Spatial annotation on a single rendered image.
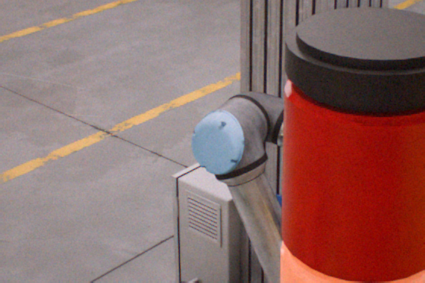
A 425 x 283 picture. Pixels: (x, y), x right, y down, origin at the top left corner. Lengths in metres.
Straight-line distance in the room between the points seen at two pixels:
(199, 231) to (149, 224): 2.18
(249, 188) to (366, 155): 1.66
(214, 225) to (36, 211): 2.50
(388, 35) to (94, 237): 4.38
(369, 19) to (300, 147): 0.04
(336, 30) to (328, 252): 0.06
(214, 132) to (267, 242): 0.26
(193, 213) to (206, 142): 0.65
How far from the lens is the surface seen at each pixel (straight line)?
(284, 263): 0.30
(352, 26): 0.27
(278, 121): 1.97
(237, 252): 2.52
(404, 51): 0.26
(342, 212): 0.27
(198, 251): 2.57
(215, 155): 1.88
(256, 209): 1.93
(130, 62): 6.67
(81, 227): 4.72
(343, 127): 0.26
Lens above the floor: 2.43
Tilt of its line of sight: 25 degrees down
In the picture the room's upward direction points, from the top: 1 degrees counter-clockwise
